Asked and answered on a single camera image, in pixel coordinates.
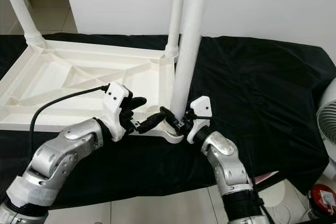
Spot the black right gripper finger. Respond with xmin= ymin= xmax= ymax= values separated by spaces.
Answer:
xmin=160 ymin=106 xmax=182 ymax=127

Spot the white plastic table top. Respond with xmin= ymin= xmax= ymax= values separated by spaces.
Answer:
xmin=0 ymin=38 xmax=182 ymax=144

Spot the pink seat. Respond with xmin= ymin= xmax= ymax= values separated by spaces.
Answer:
xmin=255 ymin=170 xmax=280 ymax=184

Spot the black table cloth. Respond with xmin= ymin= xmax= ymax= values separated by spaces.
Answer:
xmin=0 ymin=34 xmax=336 ymax=209

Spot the white round floor base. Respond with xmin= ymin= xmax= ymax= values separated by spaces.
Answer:
xmin=262 ymin=182 xmax=310 ymax=224

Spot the white fan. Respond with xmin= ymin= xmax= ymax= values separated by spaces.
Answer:
xmin=315 ymin=77 xmax=336 ymax=146

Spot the red round object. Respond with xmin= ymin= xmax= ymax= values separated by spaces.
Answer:
xmin=309 ymin=184 xmax=336 ymax=217

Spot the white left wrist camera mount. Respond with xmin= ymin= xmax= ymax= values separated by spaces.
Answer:
xmin=102 ymin=81 xmax=132 ymax=142

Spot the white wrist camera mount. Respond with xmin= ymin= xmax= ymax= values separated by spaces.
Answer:
xmin=102 ymin=81 xmax=132 ymax=142
xmin=187 ymin=95 xmax=213 ymax=143

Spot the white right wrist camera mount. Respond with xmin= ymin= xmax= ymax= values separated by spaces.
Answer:
xmin=187 ymin=95 xmax=213 ymax=143

